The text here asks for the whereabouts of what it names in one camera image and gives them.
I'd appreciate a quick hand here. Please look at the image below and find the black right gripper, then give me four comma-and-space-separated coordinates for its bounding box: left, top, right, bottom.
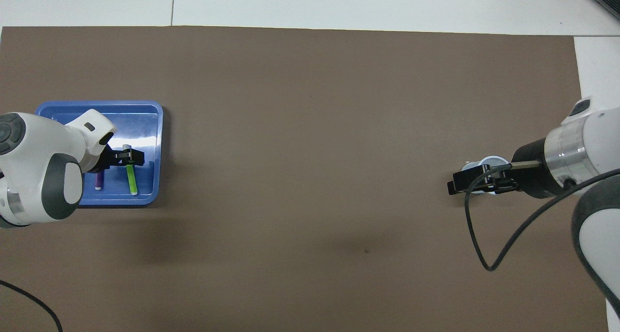
447, 138, 562, 199

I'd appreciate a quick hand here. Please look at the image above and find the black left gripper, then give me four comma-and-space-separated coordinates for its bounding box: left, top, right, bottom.
90, 145, 145, 174

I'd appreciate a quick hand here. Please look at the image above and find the green pen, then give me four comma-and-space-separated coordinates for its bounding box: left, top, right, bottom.
124, 144, 139, 196

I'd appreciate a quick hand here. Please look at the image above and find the translucent plastic cup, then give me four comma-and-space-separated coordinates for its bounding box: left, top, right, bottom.
460, 156, 512, 197

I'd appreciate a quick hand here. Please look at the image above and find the blue plastic tray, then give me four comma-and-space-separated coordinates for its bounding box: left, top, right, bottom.
36, 101, 164, 206

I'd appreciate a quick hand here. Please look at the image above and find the brown table mat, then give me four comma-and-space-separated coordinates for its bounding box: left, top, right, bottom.
0, 26, 610, 332

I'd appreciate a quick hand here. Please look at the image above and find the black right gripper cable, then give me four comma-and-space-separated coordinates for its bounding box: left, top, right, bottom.
464, 160, 620, 271

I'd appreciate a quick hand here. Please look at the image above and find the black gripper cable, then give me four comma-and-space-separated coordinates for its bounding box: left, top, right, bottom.
0, 280, 63, 332
464, 160, 620, 271

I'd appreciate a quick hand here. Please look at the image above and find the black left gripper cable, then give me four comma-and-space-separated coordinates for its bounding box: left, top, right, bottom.
0, 280, 63, 332

